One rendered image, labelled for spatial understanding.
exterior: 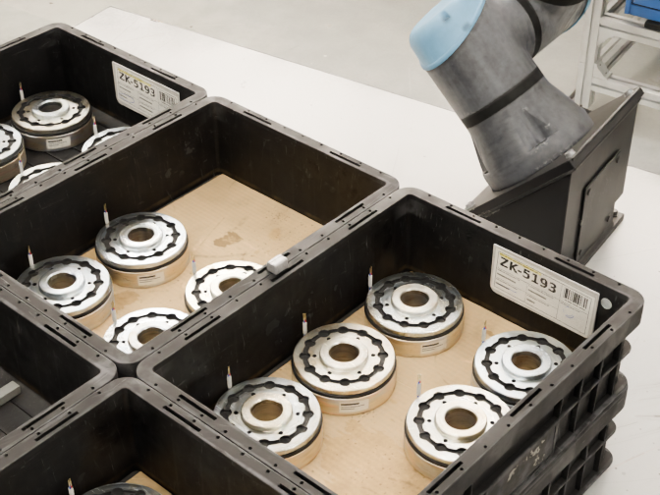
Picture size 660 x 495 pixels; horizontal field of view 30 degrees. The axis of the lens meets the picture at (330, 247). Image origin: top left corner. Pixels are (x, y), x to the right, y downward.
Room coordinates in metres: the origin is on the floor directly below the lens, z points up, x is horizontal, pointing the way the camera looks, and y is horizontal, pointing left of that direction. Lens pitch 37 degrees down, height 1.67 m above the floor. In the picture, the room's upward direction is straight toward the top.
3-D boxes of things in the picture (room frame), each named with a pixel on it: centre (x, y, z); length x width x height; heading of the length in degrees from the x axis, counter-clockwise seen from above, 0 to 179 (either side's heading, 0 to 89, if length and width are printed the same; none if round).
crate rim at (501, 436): (0.86, -0.06, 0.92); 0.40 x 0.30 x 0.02; 138
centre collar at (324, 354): (0.91, -0.01, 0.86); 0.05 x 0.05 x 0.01
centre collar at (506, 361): (0.90, -0.19, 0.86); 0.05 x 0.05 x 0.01
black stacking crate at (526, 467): (0.86, -0.06, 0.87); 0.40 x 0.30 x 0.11; 138
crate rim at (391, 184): (1.06, 0.16, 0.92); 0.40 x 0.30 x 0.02; 138
